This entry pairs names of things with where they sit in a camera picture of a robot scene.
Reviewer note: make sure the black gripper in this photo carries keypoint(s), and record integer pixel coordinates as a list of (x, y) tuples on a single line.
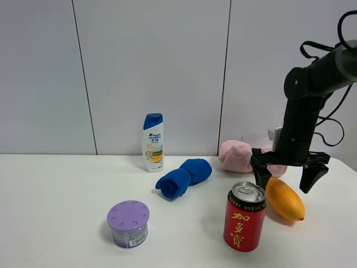
[(290, 153)]

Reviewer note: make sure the orange yellow mango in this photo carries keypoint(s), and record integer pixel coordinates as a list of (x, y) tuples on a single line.
[(284, 200)]

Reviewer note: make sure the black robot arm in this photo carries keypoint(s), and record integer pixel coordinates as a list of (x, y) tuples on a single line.
[(307, 90)]

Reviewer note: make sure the rolled pink towel black band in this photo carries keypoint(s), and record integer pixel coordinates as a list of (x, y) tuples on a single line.
[(235, 156)]

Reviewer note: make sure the red drink can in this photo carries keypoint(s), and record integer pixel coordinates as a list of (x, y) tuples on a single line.
[(244, 216)]

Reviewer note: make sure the rolled blue towel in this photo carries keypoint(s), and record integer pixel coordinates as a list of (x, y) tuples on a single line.
[(175, 183)]

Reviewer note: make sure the white shampoo bottle blue cap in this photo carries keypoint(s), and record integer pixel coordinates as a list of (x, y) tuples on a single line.
[(152, 143)]

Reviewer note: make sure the purple lid air freshener jar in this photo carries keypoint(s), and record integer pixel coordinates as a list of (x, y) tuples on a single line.
[(127, 221)]

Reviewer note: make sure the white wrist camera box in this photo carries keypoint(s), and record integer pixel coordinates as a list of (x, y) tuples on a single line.
[(274, 136)]

